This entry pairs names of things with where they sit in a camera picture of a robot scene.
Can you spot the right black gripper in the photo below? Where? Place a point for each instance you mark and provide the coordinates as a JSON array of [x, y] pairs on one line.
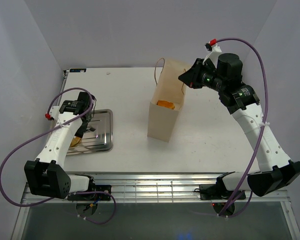
[[190, 77]]

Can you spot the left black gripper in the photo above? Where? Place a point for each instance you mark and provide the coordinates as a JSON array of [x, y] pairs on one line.
[[79, 132]]

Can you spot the metal tongs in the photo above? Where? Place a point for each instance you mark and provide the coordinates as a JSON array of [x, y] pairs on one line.
[[89, 127]]

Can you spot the fake croissant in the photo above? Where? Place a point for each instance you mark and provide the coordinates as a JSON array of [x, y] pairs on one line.
[[75, 141]]

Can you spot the sesame twisted bread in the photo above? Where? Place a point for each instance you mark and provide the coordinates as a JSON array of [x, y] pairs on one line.
[[166, 104]]

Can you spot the beige paper bag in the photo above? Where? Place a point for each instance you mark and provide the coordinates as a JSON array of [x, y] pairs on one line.
[[161, 120]]

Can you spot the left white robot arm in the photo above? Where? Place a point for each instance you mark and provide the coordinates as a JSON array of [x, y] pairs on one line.
[[46, 175]]

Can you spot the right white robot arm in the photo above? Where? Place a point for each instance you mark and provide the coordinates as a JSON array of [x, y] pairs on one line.
[[276, 169]]

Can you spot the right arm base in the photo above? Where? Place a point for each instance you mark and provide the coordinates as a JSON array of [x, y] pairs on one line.
[[212, 192]]

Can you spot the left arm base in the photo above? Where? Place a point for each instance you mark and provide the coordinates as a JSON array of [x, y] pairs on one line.
[[93, 196]]

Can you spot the left blue table label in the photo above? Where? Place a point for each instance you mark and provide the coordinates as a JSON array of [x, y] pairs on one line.
[[77, 70]]

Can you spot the steel tray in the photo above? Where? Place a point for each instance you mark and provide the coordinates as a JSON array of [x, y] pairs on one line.
[[100, 140]]

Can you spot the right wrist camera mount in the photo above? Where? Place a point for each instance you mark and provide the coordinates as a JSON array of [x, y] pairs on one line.
[[214, 51]]

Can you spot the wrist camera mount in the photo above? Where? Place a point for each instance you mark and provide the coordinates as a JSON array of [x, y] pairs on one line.
[[53, 113], [214, 51]]

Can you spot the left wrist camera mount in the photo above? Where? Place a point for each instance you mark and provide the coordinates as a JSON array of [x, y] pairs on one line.
[[53, 113]]

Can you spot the aluminium rail frame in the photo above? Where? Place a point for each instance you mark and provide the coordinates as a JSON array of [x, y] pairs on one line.
[[158, 207]]

